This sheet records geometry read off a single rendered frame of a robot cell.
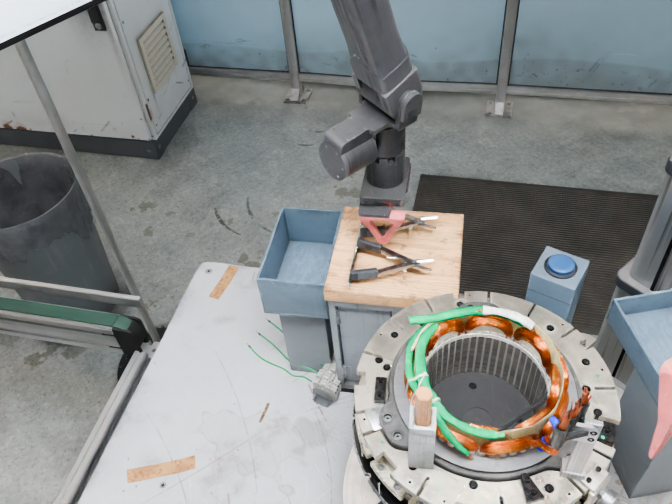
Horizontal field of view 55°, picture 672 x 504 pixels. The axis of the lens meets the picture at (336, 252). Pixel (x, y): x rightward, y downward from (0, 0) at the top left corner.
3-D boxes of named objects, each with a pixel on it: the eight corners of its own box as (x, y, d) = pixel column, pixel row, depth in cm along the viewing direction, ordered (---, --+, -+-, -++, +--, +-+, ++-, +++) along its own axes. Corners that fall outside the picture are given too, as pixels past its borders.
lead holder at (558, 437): (550, 449, 64) (556, 432, 61) (546, 412, 66) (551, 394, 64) (590, 452, 63) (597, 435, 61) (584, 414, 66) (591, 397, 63)
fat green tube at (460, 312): (407, 331, 81) (407, 321, 80) (408, 306, 84) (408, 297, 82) (527, 337, 79) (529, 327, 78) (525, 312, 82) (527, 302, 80)
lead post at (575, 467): (584, 481, 71) (608, 429, 62) (559, 476, 71) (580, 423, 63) (584, 466, 72) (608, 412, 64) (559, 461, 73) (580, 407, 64)
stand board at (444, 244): (324, 300, 98) (323, 290, 97) (345, 216, 111) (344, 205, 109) (457, 313, 95) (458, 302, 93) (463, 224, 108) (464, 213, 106)
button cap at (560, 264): (568, 279, 99) (570, 275, 98) (543, 269, 100) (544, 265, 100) (577, 262, 101) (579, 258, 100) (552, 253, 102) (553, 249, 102)
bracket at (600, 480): (570, 502, 74) (579, 482, 70) (588, 481, 76) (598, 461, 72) (584, 514, 73) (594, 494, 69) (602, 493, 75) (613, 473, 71)
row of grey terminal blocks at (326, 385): (331, 409, 115) (329, 397, 112) (308, 399, 117) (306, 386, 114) (357, 367, 120) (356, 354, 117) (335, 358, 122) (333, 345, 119)
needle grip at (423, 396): (419, 431, 68) (420, 402, 64) (412, 417, 69) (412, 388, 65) (432, 426, 69) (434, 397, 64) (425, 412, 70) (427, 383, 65)
